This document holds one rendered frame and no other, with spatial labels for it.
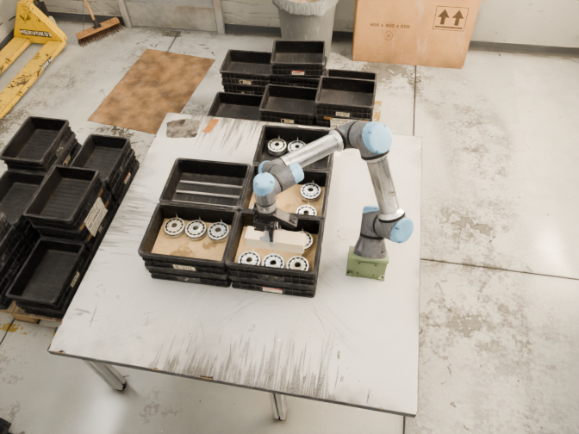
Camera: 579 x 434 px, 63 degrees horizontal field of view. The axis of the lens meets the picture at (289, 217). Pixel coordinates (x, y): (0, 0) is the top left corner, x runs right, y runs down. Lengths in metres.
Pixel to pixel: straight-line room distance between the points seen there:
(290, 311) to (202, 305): 0.41
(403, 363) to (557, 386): 1.20
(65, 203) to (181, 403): 1.37
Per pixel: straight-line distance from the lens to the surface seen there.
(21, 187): 3.56
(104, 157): 3.50
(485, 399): 2.93
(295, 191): 2.40
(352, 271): 2.25
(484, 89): 4.61
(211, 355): 2.14
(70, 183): 3.26
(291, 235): 1.90
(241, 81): 3.82
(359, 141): 1.86
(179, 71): 4.74
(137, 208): 2.66
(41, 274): 3.19
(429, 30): 4.65
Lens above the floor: 2.66
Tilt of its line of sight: 53 degrees down
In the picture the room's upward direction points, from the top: 3 degrees counter-clockwise
